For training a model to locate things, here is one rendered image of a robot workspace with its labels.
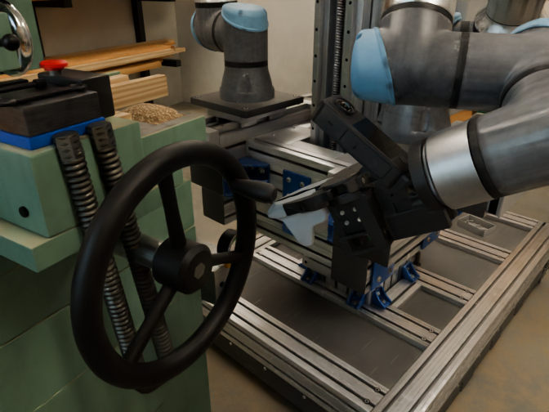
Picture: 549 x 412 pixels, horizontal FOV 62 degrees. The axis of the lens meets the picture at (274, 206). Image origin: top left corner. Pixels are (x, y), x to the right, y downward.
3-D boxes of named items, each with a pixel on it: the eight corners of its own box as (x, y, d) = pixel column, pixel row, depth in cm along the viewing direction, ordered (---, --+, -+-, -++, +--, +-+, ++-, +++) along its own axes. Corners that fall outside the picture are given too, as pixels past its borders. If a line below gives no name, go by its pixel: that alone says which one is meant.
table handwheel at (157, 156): (195, 414, 59) (26, 366, 35) (91, 355, 68) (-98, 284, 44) (287, 221, 69) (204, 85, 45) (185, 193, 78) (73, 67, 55)
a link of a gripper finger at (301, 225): (272, 258, 55) (335, 243, 49) (251, 215, 54) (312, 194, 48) (285, 247, 58) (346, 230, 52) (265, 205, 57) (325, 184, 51)
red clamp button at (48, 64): (51, 72, 50) (49, 62, 50) (34, 69, 52) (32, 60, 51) (74, 68, 53) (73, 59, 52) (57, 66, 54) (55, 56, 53)
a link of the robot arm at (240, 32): (238, 64, 114) (237, 5, 108) (212, 57, 123) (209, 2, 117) (278, 60, 120) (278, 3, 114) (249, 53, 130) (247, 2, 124)
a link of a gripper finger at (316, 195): (281, 221, 50) (347, 201, 45) (274, 209, 50) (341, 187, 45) (301, 205, 54) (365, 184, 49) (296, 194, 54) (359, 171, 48)
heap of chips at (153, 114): (156, 125, 72) (155, 113, 71) (113, 116, 77) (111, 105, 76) (186, 114, 78) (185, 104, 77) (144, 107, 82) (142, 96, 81)
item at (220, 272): (217, 306, 88) (215, 272, 85) (170, 287, 94) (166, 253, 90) (243, 284, 95) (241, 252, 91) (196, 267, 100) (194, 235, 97)
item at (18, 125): (31, 150, 44) (16, 92, 41) (-32, 132, 49) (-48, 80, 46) (135, 118, 54) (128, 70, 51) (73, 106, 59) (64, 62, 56)
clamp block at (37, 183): (46, 241, 46) (24, 157, 42) (-28, 210, 52) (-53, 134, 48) (152, 190, 57) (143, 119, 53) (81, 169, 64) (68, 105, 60)
